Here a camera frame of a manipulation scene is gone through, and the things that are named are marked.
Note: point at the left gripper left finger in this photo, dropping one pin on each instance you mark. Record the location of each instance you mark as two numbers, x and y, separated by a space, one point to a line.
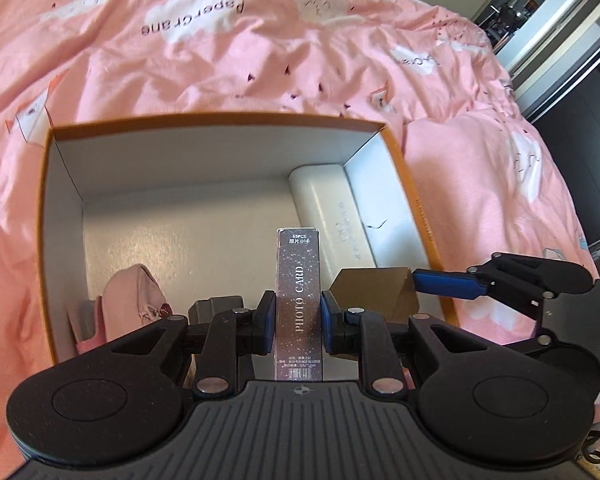
227 345

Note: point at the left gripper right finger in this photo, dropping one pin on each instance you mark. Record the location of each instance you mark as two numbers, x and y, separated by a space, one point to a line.
364 334

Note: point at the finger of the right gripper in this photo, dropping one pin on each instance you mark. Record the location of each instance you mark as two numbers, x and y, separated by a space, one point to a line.
459 285
523 283

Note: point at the small black box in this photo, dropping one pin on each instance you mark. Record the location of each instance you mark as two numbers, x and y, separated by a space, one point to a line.
202 311

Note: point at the gold box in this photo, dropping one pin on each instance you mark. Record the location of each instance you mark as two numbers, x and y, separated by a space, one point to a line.
389 292

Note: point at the photo card box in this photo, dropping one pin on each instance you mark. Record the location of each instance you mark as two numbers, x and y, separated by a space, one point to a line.
298 339

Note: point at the pink zip pouch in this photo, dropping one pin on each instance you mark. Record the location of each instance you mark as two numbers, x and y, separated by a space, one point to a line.
131 299

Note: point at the pink card holder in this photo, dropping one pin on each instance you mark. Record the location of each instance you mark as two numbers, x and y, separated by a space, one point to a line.
87 324

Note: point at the white glasses case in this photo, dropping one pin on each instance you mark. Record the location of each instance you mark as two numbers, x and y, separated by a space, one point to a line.
324 201

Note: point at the orange cardboard box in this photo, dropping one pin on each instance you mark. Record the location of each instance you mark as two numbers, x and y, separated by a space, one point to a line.
198 199

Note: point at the pink printed duvet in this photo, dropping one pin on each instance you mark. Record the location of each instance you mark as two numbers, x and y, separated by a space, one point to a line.
485 177

